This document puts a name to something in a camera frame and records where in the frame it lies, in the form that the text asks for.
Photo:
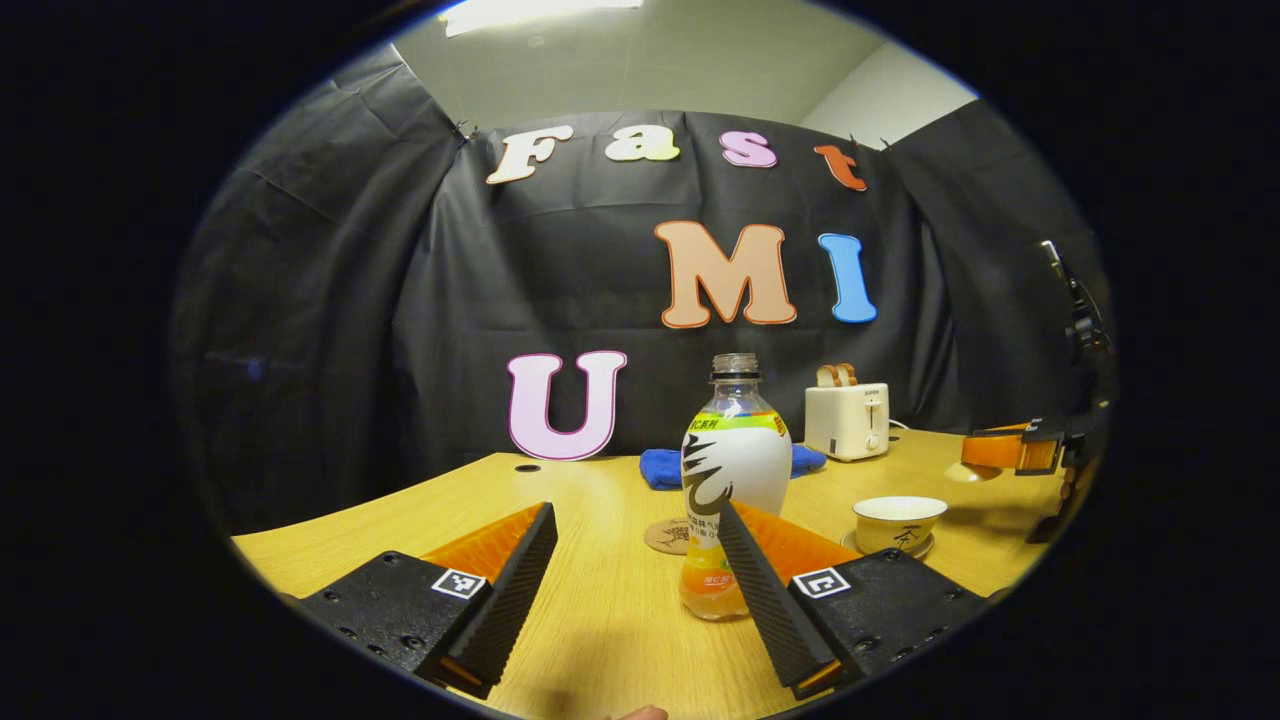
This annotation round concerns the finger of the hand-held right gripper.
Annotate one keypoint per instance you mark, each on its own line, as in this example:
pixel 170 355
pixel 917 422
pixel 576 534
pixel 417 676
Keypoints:
pixel 1005 453
pixel 1010 428

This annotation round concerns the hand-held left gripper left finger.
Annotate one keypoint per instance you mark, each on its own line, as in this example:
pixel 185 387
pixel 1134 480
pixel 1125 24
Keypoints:
pixel 510 590

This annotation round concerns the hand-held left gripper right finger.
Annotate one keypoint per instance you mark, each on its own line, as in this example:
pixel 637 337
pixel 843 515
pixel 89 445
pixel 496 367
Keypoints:
pixel 765 600

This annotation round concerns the beige teacup lid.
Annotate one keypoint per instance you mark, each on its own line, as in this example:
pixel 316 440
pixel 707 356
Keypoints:
pixel 965 473

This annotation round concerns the round brown coaster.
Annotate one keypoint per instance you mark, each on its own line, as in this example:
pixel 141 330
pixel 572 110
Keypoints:
pixel 665 537

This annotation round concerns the beige ceramic teacup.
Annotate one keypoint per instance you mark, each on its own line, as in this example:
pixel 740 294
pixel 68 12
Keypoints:
pixel 900 520

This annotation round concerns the white orange water bottle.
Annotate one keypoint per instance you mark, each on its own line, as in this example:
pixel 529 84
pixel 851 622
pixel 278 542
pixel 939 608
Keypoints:
pixel 735 465

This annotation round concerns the beige ceramic saucer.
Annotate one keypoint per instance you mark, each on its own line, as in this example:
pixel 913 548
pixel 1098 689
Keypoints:
pixel 848 545

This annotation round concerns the cream toaster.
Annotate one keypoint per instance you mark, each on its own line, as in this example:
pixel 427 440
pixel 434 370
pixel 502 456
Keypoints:
pixel 845 422

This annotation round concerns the blue towel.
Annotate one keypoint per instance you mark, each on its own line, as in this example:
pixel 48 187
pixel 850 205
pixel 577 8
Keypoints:
pixel 662 468

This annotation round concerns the toast slice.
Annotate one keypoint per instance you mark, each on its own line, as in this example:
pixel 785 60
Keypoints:
pixel 826 377
pixel 848 374

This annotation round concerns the black backdrop cloth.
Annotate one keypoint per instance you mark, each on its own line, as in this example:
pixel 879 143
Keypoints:
pixel 350 300

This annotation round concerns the ceiling light panel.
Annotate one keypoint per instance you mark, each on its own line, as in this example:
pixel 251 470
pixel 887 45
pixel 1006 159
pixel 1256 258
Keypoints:
pixel 540 12

